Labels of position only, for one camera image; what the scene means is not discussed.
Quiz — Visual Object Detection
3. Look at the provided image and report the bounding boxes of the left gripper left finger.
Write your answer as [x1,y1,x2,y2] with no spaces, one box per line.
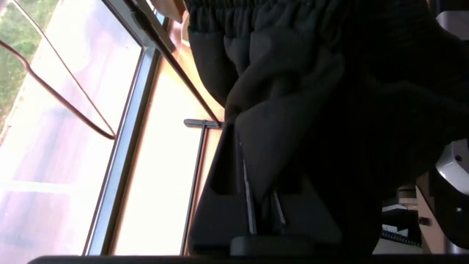
[189,122,257,257]

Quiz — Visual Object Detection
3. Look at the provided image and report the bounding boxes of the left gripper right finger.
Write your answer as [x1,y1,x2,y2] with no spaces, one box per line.
[273,179,344,257]

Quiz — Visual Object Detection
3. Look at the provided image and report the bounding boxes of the black shorts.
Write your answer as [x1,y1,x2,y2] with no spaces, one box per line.
[182,0,469,257]

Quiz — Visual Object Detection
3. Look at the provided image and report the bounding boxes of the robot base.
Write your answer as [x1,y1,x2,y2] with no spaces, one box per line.
[373,10,469,257]

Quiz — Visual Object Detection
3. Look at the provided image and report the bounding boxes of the black clothes rack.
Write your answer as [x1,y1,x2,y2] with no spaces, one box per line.
[124,0,225,257]

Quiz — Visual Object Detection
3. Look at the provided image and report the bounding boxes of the pink clothes hanger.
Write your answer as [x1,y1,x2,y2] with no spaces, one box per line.
[0,0,117,141]

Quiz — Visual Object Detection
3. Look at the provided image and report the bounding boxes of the window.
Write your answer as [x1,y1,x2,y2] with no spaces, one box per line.
[0,0,173,257]

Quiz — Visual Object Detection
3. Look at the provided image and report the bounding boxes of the beige curtain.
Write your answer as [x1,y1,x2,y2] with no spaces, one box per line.
[150,0,186,23]

